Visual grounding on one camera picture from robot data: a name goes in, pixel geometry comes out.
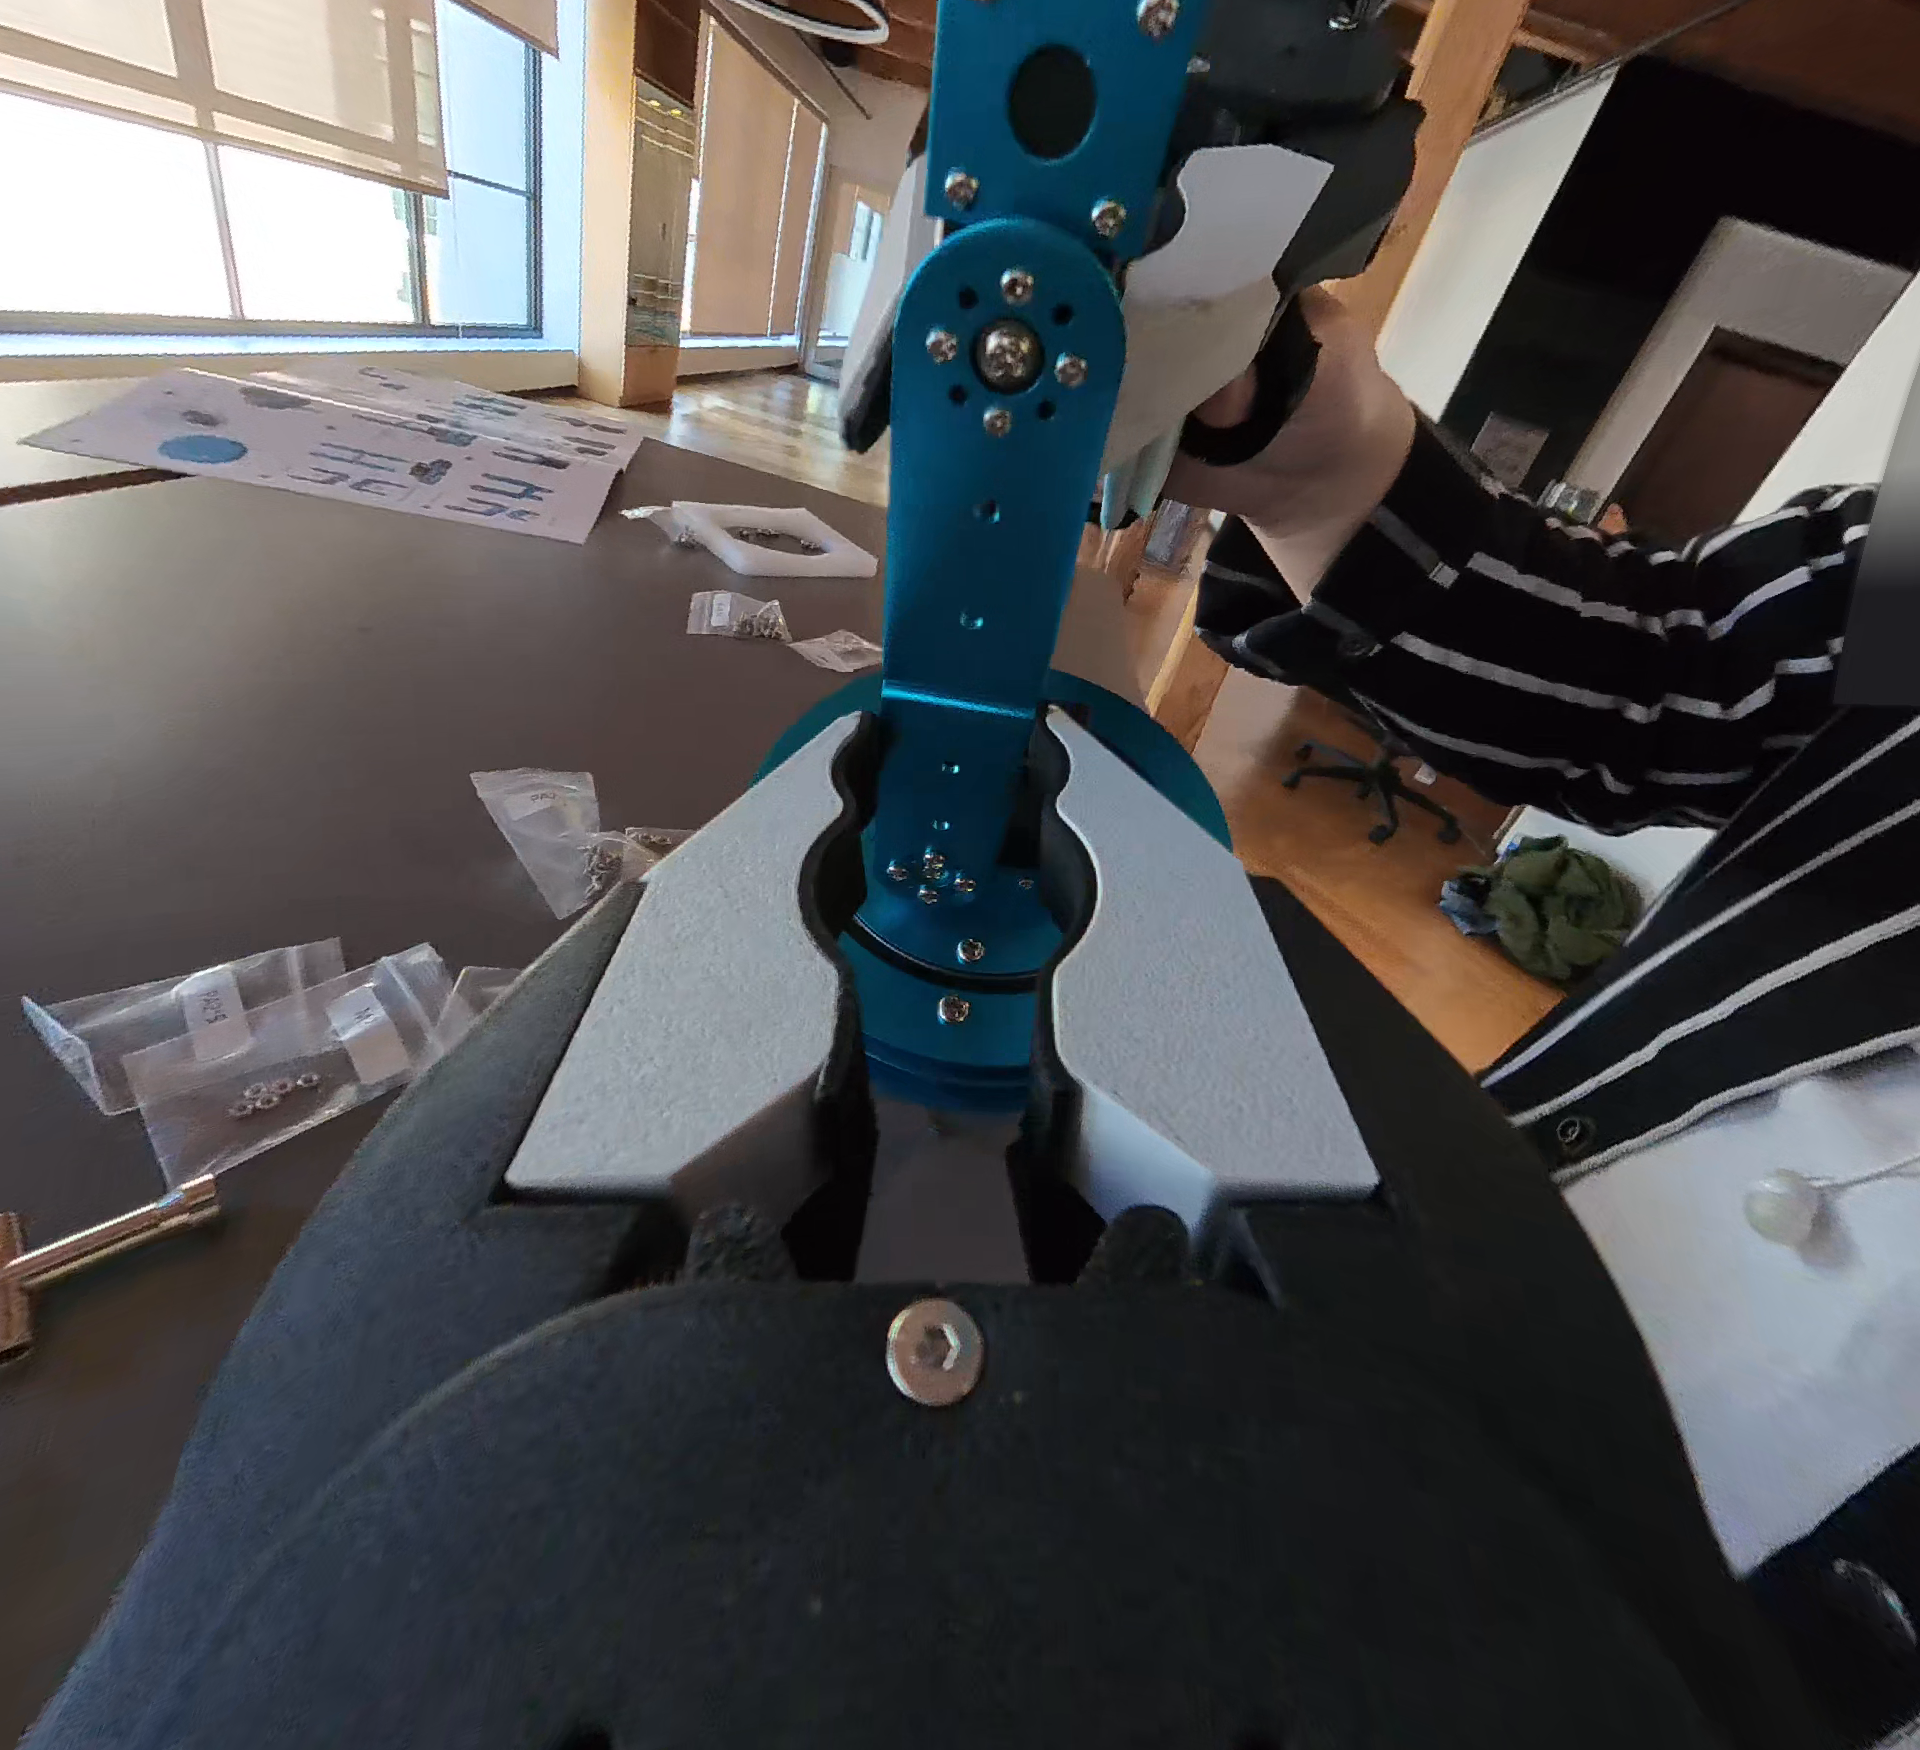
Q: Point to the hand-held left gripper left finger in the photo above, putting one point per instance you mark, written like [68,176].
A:
[675,1031]

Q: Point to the white foam frame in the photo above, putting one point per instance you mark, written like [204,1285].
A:
[704,530]

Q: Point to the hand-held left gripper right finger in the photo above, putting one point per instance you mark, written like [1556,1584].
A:
[1214,1031]

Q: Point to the person's right forearm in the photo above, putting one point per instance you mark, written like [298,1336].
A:
[1575,670]

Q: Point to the scattered clear plastic parts bags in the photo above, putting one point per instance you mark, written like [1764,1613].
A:
[224,1014]

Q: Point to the dark desk with wooden edge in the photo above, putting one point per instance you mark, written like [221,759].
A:
[301,730]

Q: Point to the dark green bag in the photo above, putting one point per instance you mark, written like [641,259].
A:
[1560,910]

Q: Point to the printed instruction sheet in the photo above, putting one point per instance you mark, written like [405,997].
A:
[376,446]

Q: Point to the person's white shirt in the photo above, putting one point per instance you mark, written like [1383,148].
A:
[1725,1331]

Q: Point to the black office chair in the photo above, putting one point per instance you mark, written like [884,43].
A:
[1371,769]

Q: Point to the small metal T wrench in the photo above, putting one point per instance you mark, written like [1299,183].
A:
[105,1241]

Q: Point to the large glass window wall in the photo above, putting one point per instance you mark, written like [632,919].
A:
[149,207]

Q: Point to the blue metal toy robot arm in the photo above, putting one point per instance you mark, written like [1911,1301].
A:
[991,582]

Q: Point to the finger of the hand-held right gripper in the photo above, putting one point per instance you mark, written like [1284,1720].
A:
[1214,265]
[886,326]

